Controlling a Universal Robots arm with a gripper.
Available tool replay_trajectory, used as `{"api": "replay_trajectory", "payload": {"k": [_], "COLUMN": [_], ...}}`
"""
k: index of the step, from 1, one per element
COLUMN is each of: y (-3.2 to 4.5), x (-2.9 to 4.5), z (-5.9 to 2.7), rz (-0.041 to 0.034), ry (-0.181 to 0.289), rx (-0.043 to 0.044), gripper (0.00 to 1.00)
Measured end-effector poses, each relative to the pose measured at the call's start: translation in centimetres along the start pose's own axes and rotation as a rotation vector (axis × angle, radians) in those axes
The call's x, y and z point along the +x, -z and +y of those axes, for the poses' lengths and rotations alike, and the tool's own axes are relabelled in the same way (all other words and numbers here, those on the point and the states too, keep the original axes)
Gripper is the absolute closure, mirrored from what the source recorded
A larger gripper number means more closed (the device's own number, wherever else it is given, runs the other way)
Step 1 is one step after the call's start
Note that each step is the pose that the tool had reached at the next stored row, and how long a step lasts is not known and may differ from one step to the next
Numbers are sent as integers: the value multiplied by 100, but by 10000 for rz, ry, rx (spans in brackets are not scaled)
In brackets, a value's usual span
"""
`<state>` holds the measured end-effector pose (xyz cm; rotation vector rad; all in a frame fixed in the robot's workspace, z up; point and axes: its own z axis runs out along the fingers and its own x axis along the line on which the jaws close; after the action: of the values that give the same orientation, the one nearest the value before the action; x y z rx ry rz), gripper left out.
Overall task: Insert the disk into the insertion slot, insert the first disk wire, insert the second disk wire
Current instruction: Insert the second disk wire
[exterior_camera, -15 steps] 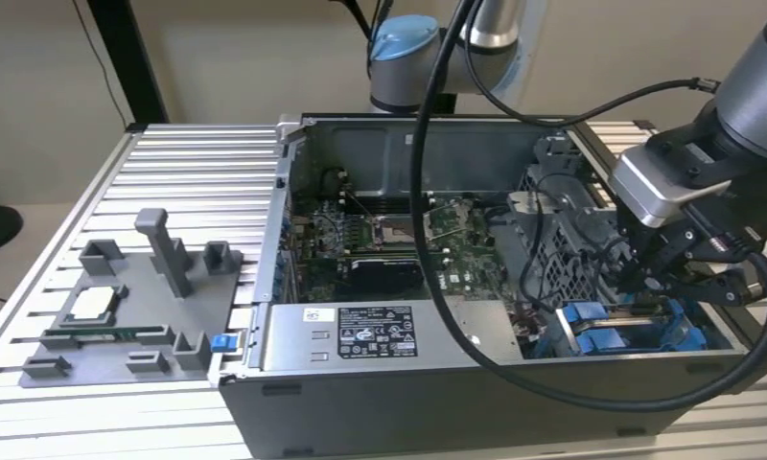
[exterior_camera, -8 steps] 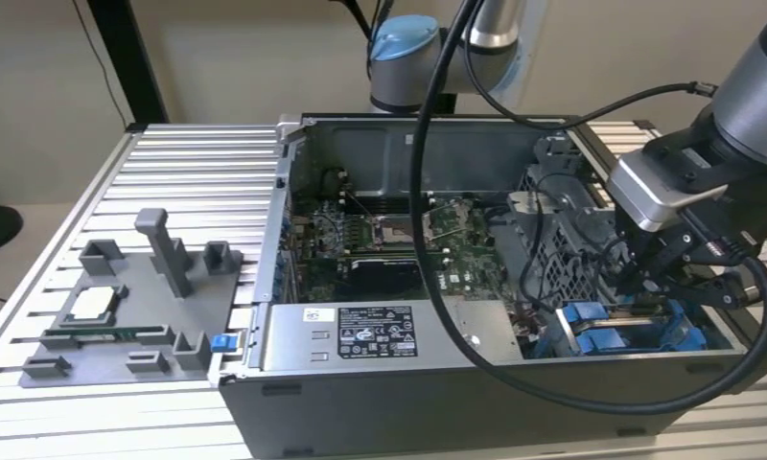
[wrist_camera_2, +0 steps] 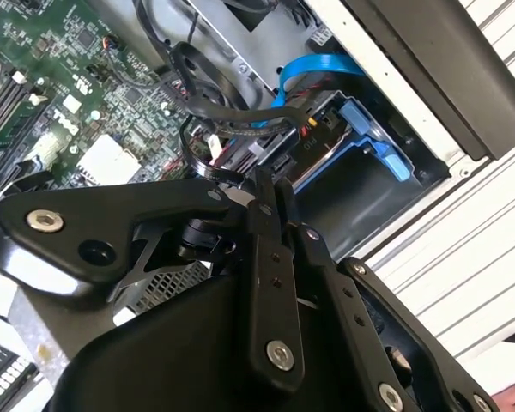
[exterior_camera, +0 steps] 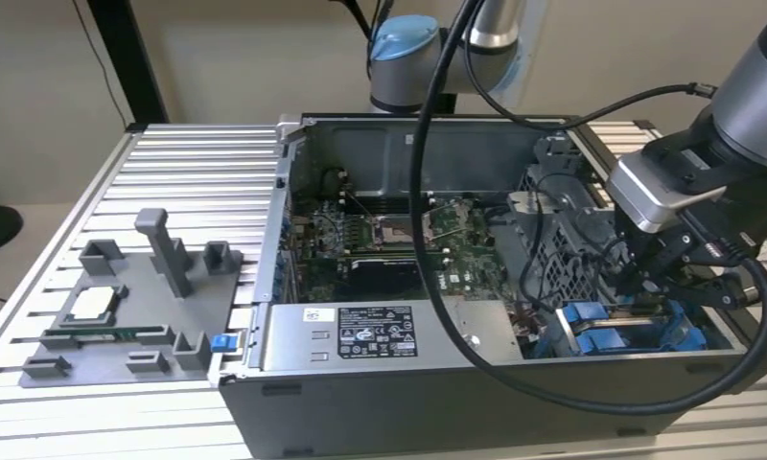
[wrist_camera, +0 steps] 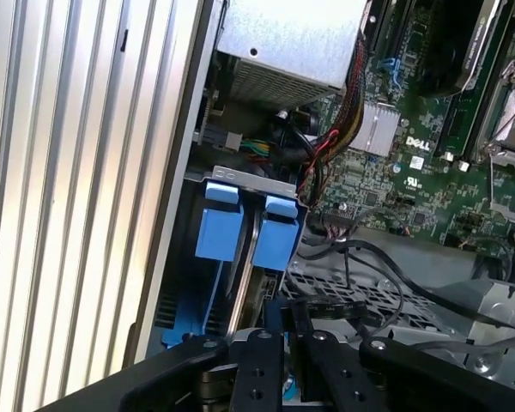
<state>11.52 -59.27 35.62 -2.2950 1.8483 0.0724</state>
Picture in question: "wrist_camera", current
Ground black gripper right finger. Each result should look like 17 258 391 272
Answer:
290 302 515 412

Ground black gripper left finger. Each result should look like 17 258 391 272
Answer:
38 301 284 412

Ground black disk wire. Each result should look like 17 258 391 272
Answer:
289 300 515 357

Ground installed blue disk carrier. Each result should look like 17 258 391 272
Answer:
203 180 301 218

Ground metal disk bay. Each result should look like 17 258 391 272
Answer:
154 165 314 348

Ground black RAM slot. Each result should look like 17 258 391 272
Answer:
457 96 499 171

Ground black expansion slot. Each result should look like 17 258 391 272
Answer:
388 0 421 61
367 0 396 55

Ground open grey PC case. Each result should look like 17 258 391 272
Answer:
124 0 515 412

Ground green Dell motherboard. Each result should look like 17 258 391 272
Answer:
300 0 515 258

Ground silver finned chipset heatsink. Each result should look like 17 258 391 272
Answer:
349 102 400 158

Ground green RAM stick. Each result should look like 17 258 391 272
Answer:
437 92 486 160

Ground blue SATA connector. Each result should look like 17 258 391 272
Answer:
381 55 403 87

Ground grey power supply box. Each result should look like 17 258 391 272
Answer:
212 0 368 106

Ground black graphics card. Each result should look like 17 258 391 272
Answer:
415 0 503 98

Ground long thick black cable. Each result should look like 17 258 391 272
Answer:
300 238 515 338

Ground black header plug coloured wires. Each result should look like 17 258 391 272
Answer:
321 208 357 237

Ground white plug with coloured wires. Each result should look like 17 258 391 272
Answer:
221 131 270 160

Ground braided black yellow wire bundle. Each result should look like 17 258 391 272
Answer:
308 33 367 173

